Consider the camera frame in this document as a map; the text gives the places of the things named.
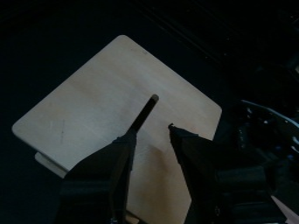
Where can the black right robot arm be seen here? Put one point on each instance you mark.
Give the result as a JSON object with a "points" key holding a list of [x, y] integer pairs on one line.
{"points": [[265, 137]]}

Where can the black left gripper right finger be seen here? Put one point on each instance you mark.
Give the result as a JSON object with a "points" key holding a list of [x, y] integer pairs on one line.
{"points": [[198, 175]]}

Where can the light wooden drawer box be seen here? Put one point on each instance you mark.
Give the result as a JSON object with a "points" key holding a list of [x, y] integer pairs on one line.
{"points": [[109, 87]]}

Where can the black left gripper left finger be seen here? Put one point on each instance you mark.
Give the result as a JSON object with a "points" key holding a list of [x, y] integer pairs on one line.
{"points": [[98, 180]]}

